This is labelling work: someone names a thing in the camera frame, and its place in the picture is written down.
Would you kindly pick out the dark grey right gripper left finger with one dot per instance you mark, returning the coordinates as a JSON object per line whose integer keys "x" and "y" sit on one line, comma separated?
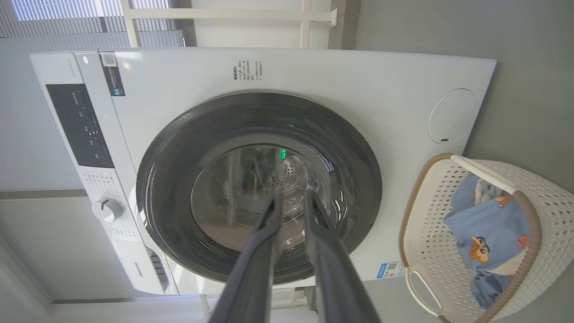
{"x": 251, "y": 278}

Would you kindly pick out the dark round glass washer door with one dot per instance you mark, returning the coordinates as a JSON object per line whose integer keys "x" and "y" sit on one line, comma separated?
{"x": 179, "y": 179}

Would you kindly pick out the window with slatted blind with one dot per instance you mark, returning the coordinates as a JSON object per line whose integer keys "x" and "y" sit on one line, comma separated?
{"x": 67, "y": 11}

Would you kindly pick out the white front-load washing machine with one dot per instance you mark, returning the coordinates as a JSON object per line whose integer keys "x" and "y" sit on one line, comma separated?
{"x": 358, "y": 80}

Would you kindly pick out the cream perforated laundry basket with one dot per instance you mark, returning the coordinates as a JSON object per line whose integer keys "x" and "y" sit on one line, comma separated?
{"x": 430, "y": 233}

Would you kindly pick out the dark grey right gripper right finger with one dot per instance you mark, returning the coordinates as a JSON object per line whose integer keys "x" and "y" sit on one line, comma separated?
{"x": 336, "y": 278}

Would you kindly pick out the white metal railing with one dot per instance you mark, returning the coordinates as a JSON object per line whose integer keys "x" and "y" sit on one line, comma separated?
{"x": 224, "y": 14}

